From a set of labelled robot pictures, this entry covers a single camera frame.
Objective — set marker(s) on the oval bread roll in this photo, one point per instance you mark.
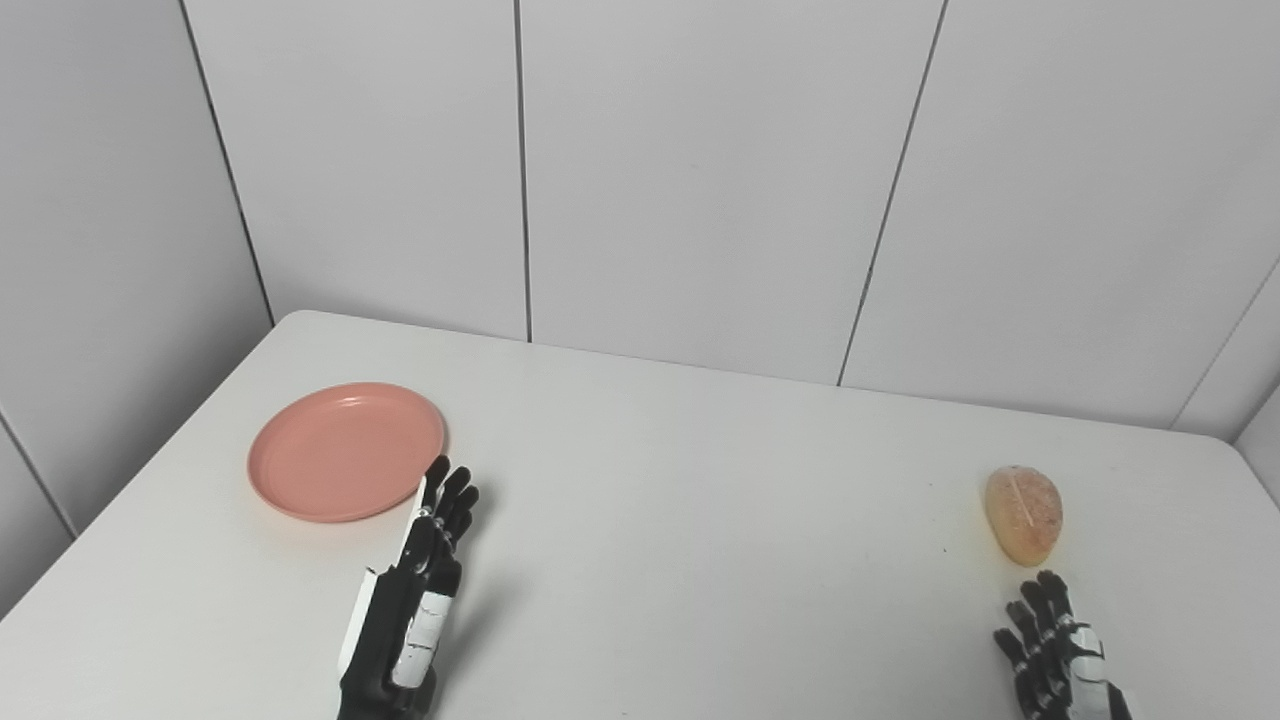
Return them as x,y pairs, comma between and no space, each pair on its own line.
1024,515

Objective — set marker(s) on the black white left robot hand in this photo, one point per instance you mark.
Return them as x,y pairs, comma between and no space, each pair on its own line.
400,625

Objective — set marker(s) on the pink round plate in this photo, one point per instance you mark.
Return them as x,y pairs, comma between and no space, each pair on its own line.
345,452

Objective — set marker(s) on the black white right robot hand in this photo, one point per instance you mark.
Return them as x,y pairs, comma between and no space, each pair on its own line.
1065,665

